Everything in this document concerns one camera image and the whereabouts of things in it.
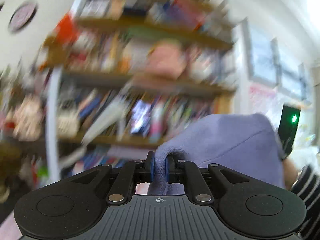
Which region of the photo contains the wooden bookshelf with books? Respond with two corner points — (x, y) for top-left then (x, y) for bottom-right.
(43, 0), (236, 173)

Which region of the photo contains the white bed frame post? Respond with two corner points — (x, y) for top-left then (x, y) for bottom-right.
(46, 67), (62, 184)

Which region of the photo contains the lavender purple sweater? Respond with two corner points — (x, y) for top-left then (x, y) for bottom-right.
(148, 114), (285, 195)

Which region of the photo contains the round wall clock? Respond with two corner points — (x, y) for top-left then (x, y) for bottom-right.
(8, 0), (38, 33)

